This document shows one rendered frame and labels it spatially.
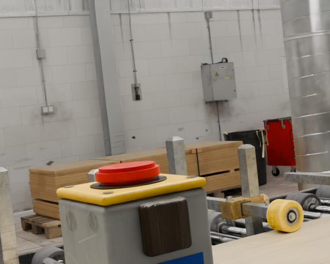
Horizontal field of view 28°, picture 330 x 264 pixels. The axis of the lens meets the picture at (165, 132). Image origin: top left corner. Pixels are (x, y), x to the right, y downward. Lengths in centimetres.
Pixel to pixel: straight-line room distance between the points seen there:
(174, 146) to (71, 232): 129
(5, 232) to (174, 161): 47
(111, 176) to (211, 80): 856
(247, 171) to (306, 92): 303
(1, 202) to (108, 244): 114
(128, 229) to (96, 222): 2
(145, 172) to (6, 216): 113
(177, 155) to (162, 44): 716
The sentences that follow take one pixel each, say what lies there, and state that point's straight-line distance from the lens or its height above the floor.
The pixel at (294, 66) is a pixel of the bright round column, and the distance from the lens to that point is 488.
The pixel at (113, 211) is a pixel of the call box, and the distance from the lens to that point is 37.
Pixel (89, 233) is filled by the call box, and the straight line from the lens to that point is 39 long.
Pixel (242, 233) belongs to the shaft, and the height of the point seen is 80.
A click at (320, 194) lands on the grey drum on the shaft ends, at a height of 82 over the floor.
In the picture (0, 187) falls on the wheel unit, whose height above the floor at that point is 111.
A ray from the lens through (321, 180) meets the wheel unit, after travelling 222.
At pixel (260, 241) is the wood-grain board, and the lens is 162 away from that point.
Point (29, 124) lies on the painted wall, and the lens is 795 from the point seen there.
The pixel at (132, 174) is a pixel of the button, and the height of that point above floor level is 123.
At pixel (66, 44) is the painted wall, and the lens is 821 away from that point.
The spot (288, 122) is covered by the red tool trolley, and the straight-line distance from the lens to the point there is 901.
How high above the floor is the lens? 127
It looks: 3 degrees down
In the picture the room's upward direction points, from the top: 6 degrees counter-clockwise
